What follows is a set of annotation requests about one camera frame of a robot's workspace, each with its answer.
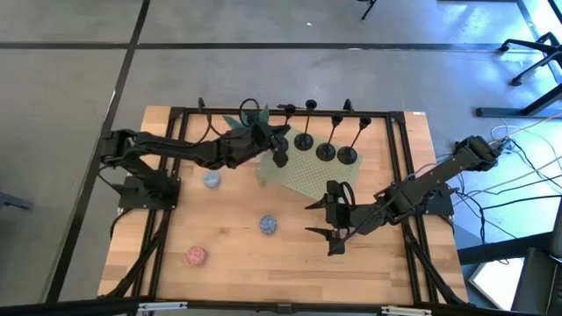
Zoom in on black desk foot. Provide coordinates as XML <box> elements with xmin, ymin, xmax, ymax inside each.
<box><xmin>476</xmin><ymin>83</ymin><xmax>562</xmax><ymax>119</ymax></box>

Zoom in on black floor cable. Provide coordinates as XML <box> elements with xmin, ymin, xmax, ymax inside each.
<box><xmin>454</xmin><ymin>192</ymin><xmax>562</xmax><ymax>247</ymax></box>

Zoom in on green plant in white pot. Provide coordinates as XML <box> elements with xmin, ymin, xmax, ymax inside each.
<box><xmin>222</xmin><ymin>104</ymin><xmax>270</xmax><ymax>133</ymax></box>

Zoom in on green perforated metal shelf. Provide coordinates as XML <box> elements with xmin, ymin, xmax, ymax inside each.
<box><xmin>256</xmin><ymin>126</ymin><xmax>364</xmax><ymax>201</ymax></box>

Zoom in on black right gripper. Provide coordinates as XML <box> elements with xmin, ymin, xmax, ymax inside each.
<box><xmin>306</xmin><ymin>179</ymin><xmax>372</xmax><ymax>257</ymax></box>

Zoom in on black camera mount beam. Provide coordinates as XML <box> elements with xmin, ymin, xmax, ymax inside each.
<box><xmin>0</xmin><ymin>296</ymin><xmax>562</xmax><ymax>316</ymax></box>

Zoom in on silver metal bracket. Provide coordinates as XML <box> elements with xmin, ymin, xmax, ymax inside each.
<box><xmin>137</xmin><ymin>300</ymin><xmax>189</xmax><ymax>313</ymax></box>
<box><xmin>380</xmin><ymin>305</ymin><xmax>434</xmax><ymax>316</ymax></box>

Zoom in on black taper candle holder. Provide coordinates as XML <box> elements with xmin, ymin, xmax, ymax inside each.
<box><xmin>293</xmin><ymin>99</ymin><xmax>318</xmax><ymax>152</ymax></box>
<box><xmin>336</xmin><ymin>115</ymin><xmax>372</xmax><ymax>166</ymax></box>
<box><xmin>315</xmin><ymin>112</ymin><xmax>344</xmax><ymax>162</ymax></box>
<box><xmin>275</xmin><ymin>103</ymin><xmax>298</xmax><ymax>153</ymax></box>

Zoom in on white flat panel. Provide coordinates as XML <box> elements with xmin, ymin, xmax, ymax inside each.
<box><xmin>467</xmin><ymin>257</ymin><xmax>527</xmax><ymax>311</ymax></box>

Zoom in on light blue candle tin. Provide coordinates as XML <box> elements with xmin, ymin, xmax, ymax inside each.
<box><xmin>202</xmin><ymin>169</ymin><xmax>222</xmax><ymax>190</ymax></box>

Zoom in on dark grey chair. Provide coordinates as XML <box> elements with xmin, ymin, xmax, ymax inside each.
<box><xmin>511</xmin><ymin>210</ymin><xmax>562</xmax><ymax>316</ymax></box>

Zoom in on beige floor cable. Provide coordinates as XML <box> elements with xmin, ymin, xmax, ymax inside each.
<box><xmin>456</xmin><ymin>155</ymin><xmax>562</xmax><ymax>197</ymax></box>

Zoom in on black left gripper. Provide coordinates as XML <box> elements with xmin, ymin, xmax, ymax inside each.
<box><xmin>252</xmin><ymin>122</ymin><xmax>292</xmax><ymax>169</ymax></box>

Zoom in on black floor beam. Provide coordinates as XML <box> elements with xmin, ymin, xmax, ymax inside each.
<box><xmin>456</xmin><ymin>231</ymin><xmax>555</xmax><ymax>266</ymax></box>

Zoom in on white floor cable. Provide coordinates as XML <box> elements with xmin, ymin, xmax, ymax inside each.
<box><xmin>491</xmin><ymin>122</ymin><xmax>562</xmax><ymax>159</ymax></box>

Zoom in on black chair leg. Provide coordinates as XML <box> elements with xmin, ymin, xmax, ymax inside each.
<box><xmin>357</xmin><ymin>0</ymin><xmax>378</xmax><ymax>21</ymax></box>

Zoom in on black office chair base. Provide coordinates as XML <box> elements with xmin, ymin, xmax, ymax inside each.
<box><xmin>498</xmin><ymin>31</ymin><xmax>562</xmax><ymax>88</ymax></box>

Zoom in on black aluminium table frame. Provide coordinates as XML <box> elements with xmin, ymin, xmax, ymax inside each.
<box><xmin>98</xmin><ymin>97</ymin><xmax>470</xmax><ymax>308</ymax></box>

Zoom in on grey floor object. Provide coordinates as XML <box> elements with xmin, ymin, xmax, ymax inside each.
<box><xmin>0</xmin><ymin>190</ymin><xmax>35</xmax><ymax>212</ymax></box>

